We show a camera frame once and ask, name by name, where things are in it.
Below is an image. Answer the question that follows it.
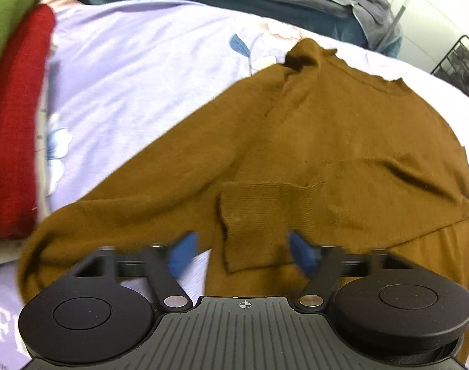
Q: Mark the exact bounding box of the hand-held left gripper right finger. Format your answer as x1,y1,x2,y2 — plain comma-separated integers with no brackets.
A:
287,229,417,311

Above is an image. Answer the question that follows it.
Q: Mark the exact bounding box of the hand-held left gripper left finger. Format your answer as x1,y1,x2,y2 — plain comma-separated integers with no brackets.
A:
70,230,201,311

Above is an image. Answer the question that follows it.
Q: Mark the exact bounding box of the brown knit sweater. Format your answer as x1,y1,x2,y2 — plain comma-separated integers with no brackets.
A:
18,38,469,370

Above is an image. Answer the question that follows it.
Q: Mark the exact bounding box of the purple floral bed sheet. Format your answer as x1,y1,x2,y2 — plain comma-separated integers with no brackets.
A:
0,0,469,370

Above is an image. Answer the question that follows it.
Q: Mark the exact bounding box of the red folded garment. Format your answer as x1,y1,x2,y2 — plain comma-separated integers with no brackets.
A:
0,4,58,244

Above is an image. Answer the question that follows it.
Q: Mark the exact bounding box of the black metal rack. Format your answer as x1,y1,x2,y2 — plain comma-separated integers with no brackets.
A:
431,35,469,103

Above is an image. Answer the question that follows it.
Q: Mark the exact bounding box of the grey blanket with light edging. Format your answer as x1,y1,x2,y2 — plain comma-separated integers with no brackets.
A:
291,0,403,52

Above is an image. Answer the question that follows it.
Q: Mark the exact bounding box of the green folded garment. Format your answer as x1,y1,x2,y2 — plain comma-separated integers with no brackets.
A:
0,0,54,81

